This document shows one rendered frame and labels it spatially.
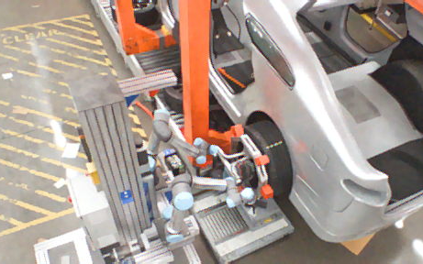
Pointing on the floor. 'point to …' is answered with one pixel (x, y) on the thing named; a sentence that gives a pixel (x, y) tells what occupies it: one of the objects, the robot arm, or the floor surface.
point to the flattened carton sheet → (357, 244)
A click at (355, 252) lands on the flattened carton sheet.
